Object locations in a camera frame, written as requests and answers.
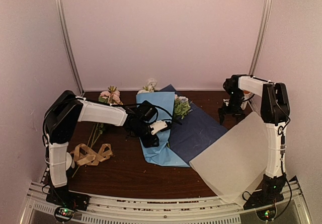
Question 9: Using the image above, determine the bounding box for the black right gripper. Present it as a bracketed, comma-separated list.
[218, 90, 245, 124]

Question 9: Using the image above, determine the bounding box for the blue wrapping paper sheet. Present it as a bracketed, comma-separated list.
[136, 85, 227, 168]

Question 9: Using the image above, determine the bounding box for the pale rose leafy stem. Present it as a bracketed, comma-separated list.
[174, 94, 192, 119]

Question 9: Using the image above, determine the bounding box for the white fake flower long stem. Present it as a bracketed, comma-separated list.
[137, 78, 157, 94]

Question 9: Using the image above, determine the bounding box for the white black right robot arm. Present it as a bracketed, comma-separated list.
[218, 74, 290, 179]

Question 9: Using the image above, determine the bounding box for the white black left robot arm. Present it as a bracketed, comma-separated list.
[42, 90, 172, 206]

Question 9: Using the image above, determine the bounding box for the white floral mug yellow inside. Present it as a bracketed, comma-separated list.
[240, 91, 253, 110]

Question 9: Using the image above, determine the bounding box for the pink rose bunch with leaves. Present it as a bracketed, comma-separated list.
[87, 86, 123, 148]

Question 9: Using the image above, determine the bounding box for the white translucent paper sheet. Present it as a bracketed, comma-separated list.
[189, 112, 268, 206]

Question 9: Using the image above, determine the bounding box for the beige ribbon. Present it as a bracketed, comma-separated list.
[70, 143, 113, 166]

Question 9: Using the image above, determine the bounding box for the aluminium corner post right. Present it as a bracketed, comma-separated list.
[249, 0, 273, 75]

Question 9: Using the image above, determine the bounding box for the aluminium corner post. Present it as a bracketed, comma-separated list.
[249, 0, 273, 75]
[55, 0, 85, 95]

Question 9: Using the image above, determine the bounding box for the aluminium corner post left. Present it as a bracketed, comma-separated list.
[55, 0, 85, 95]

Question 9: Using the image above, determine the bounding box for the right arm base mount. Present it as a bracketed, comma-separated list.
[242, 173, 287, 222]

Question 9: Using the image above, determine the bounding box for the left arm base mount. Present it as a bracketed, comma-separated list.
[42, 181, 90, 223]

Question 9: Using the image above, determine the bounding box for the aluminium front rail frame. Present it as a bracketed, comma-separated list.
[20, 181, 312, 224]

